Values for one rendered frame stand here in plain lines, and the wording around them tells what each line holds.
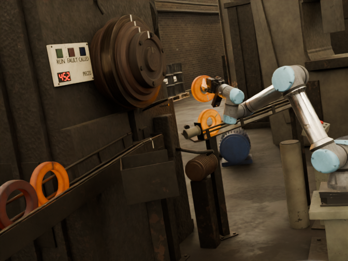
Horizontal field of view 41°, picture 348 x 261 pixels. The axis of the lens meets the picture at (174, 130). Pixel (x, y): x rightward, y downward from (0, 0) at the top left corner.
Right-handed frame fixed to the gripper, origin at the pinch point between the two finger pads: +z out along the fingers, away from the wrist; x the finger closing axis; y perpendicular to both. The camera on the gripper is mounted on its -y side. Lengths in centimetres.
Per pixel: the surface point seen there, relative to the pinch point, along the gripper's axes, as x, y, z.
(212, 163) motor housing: 7.4, -40.2, -20.1
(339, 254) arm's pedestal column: -16, -64, -96
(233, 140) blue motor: -96, -98, 106
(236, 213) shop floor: -25, -96, 0
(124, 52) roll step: 55, 31, -19
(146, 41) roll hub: 41, 34, -14
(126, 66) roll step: 56, 25, -22
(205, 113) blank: 3.1, -14.9, -6.4
